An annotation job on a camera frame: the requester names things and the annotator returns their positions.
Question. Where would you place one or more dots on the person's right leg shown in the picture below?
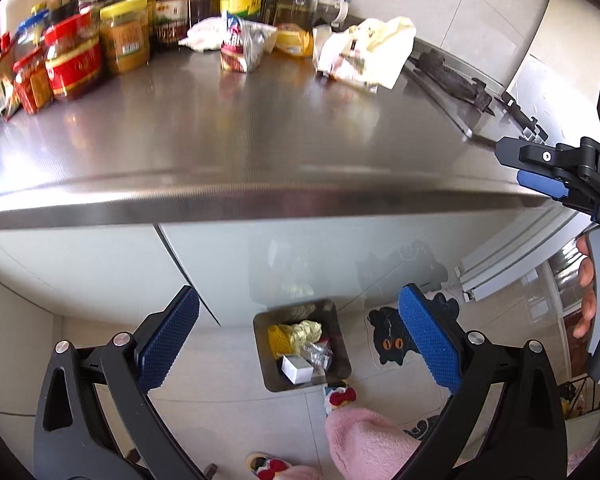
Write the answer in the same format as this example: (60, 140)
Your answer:
(370, 445)

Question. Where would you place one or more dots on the yellow lid paste jar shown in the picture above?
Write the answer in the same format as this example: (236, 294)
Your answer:
(125, 40)

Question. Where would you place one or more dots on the white cardboard box blue stripe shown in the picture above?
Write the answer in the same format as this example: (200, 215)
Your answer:
(296, 369)

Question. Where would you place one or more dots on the small red chili jar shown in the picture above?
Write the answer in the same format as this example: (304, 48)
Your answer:
(32, 82)

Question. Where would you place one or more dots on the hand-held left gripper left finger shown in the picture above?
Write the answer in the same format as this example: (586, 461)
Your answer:
(170, 340)

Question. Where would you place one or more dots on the yellow cap dark bottle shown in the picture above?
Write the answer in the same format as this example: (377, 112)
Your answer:
(172, 10)

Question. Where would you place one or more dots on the person's right hand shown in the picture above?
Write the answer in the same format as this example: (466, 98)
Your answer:
(587, 285)

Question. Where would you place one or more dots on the glass jar blue lid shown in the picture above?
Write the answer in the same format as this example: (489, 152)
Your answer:
(334, 10)

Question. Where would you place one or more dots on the small yellow lid jar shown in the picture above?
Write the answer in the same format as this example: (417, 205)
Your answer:
(40, 10)

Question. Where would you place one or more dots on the black cat floor mat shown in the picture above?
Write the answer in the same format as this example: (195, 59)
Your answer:
(387, 335)

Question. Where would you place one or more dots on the clear plastic bottle blue cap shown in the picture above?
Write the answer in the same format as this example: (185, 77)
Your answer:
(317, 357)

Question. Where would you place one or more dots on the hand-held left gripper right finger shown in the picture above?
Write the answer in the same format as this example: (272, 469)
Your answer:
(430, 340)

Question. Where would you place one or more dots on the ribbed silver cabinet panel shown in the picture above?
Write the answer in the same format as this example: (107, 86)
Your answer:
(510, 260)

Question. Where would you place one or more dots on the large red lid jar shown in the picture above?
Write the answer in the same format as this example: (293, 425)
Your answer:
(74, 60)

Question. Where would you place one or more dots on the yellow snack packet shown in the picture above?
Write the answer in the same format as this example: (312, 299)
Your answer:
(294, 41)

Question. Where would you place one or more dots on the small white printed packet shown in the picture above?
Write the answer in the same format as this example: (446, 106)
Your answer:
(340, 66)

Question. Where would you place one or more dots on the yellow paper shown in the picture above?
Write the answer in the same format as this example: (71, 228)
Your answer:
(305, 334)

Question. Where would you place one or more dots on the pale yellow plastic bag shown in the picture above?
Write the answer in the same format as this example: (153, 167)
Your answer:
(380, 50)

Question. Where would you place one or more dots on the crumpled white tissue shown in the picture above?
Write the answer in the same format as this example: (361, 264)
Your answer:
(205, 35)

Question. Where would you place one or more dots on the silver red snack wrapper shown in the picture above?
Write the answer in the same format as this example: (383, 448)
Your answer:
(242, 47)

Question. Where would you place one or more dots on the steel gas stove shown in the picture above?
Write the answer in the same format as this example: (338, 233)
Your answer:
(445, 105)

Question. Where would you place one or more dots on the white red bow slipper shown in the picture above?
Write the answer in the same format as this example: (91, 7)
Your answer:
(340, 396)
(266, 464)

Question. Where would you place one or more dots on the dark grey waste bin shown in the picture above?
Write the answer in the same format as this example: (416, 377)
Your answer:
(337, 360)

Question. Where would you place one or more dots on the black gas burner grate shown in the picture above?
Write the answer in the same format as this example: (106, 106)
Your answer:
(455, 77)
(525, 115)

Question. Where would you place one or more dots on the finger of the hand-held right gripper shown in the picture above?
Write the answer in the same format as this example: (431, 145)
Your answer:
(525, 152)
(542, 182)

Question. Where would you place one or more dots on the yellow foam fruit net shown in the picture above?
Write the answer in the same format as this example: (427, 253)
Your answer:
(279, 340)

